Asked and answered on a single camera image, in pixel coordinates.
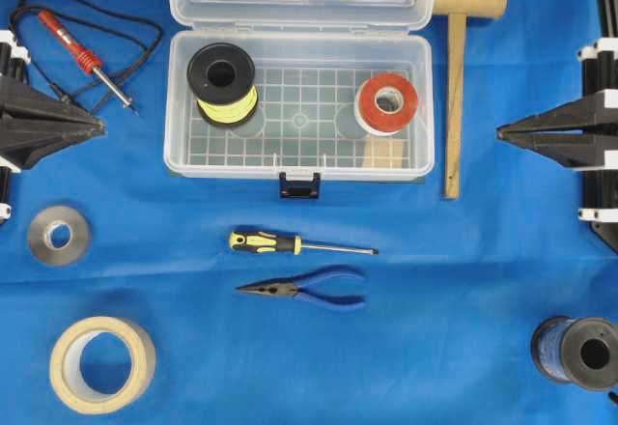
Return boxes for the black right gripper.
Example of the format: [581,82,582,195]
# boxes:
[496,38,617,252]

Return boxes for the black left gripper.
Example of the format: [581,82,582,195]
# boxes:
[0,29,107,226]

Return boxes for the clear plastic tool box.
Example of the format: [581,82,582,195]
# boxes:
[163,0,435,197]

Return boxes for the red soldering iron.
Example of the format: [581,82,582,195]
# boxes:
[38,10,137,113]

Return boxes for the grey tape roll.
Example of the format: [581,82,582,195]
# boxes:
[27,206,92,267]

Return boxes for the wooden mallet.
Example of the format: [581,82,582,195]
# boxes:
[433,0,508,200]

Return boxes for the red tape roll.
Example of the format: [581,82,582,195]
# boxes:
[353,72,418,136]

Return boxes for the blue table cloth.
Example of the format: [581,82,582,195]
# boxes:
[1,0,617,424]

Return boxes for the beige masking tape roll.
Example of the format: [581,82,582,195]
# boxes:
[48,316,156,415]

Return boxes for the yellow black screwdriver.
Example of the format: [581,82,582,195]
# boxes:
[228,231,379,255]

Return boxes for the blue needle-nose pliers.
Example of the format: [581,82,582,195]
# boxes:
[235,267,367,312]

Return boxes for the yellow wire spool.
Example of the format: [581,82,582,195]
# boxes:
[186,42,259,128]

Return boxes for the blue wire spool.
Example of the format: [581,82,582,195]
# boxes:
[530,316,617,391]

